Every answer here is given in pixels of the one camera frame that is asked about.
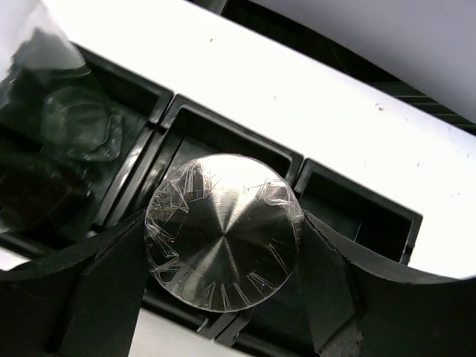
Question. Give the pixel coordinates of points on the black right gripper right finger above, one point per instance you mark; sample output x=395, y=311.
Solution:
x=390, y=308

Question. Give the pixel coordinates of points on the black three-compartment organizer tray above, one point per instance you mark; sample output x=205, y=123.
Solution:
x=126, y=195

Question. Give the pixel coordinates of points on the glass bottle with brown sauce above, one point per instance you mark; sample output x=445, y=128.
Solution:
x=37, y=192

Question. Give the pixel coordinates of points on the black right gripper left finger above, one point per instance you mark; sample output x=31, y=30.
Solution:
x=81, y=301

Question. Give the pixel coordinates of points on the silver lid pink salt jar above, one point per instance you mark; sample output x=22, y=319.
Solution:
x=222, y=232

